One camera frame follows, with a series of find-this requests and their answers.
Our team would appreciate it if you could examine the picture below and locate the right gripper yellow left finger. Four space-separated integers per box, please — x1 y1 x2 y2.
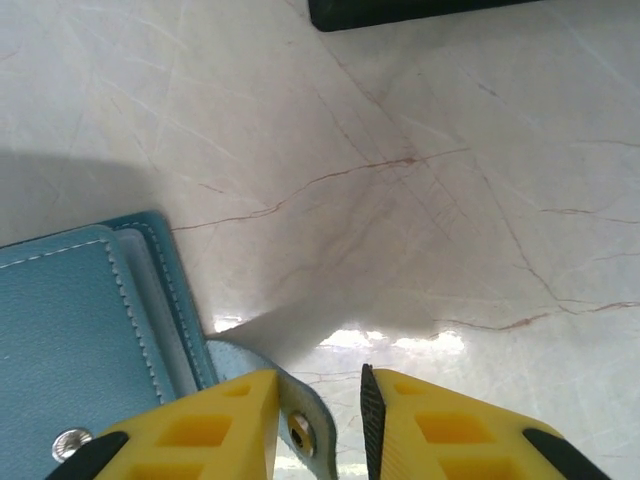
44 368 279 480

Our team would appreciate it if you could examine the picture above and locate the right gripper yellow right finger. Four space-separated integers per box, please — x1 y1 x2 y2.
360 363 614 480

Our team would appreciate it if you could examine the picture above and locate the blue leather card holder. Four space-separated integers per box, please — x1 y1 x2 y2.
0 209 340 480

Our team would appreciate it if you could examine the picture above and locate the black and grey chessboard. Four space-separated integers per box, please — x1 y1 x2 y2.
307 0 546 33

